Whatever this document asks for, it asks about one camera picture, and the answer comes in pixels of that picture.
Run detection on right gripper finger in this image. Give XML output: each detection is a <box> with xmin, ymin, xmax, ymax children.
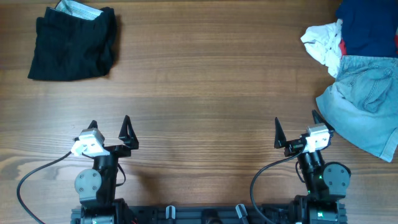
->
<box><xmin>312</xmin><ymin>110</ymin><xmax>335</xmax><ymax>136</ymax></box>
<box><xmin>274</xmin><ymin>117</ymin><xmax>287</xmax><ymax>149</ymax></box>

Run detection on light blue denim shorts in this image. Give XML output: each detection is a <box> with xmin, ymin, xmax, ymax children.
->
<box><xmin>316</xmin><ymin>55</ymin><xmax>397</xmax><ymax>162</ymax></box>

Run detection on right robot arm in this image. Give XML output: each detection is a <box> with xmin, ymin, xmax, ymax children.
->
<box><xmin>274</xmin><ymin>110</ymin><xmax>351</xmax><ymax>224</ymax></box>

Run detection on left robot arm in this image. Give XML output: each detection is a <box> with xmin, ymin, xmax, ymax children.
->
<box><xmin>71</xmin><ymin>115</ymin><xmax>139</xmax><ymax>224</ymax></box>

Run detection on white crumpled garment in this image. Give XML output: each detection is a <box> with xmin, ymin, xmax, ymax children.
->
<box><xmin>300</xmin><ymin>19</ymin><xmax>343</xmax><ymax>78</ymax></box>

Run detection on folded black shorts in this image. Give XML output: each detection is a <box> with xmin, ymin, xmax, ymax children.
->
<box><xmin>27</xmin><ymin>0</ymin><xmax>118</xmax><ymax>81</ymax></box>

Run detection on navy blue red garment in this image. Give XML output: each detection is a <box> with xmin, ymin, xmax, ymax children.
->
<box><xmin>336</xmin><ymin>0</ymin><xmax>397</xmax><ymax>58</ymax></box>

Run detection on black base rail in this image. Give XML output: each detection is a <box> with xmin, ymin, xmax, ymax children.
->
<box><xmin>70</xmin><ymin>203</ymin><xmax>348</xmax><ymax>224</ymax></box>

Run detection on left black cable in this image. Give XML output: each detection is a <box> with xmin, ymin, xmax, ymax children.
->
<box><xmin>16</xmin><ymin>151</ymin><xmax>73</xmax><ymax>224</ymax></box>

